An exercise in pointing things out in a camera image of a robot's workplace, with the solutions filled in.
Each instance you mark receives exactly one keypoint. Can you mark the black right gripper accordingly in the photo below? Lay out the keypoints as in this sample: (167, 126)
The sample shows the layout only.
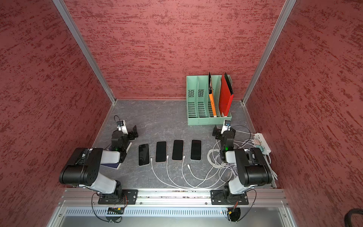
(217, 131)

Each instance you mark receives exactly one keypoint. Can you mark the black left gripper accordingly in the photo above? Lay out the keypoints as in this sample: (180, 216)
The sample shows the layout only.
(131, 133)

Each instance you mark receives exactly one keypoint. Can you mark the black phone white case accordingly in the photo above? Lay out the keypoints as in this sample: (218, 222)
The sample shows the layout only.
(196, 150)

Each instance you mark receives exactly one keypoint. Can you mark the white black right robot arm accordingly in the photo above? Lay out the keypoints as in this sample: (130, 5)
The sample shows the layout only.
(252, 168)

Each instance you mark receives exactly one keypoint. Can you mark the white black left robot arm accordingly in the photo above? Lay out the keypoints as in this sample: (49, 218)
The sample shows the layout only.
(82, 168)

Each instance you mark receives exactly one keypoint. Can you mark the green plastic file organizer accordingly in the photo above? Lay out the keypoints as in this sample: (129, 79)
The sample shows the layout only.
(199, 109)

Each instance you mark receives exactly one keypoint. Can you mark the dark blue notebook left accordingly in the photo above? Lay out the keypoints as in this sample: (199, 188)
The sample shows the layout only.
(114, 166)

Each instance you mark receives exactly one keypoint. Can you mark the red folder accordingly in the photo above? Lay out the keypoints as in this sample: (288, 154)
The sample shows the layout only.
(226, 96)

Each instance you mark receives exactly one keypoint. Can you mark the orange black book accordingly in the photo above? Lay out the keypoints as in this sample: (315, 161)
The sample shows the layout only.
(211, 97)

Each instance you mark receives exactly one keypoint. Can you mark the white power strip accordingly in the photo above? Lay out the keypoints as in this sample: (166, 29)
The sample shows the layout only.
(260, 141)

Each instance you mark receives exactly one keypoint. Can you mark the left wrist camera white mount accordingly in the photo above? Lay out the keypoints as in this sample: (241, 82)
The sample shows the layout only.
(122, 126)

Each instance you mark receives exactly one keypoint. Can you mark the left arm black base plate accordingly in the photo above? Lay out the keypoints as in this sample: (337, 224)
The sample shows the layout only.
(124, 197)

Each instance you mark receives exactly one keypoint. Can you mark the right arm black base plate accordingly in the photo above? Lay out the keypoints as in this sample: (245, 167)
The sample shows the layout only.
(222, 197)

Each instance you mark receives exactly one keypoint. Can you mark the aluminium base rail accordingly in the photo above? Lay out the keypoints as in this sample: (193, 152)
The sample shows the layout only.
(172, 208)

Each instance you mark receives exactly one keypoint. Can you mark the left aluminium corner post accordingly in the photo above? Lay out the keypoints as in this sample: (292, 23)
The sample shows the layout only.
(66, 16)

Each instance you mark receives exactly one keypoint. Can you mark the aluminium corner post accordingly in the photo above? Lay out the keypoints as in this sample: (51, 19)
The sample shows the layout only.
(280, 23)
(66, 16)

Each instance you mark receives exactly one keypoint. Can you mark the right aluminium corner post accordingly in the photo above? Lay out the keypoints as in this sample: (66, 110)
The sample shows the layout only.
(280, 23)

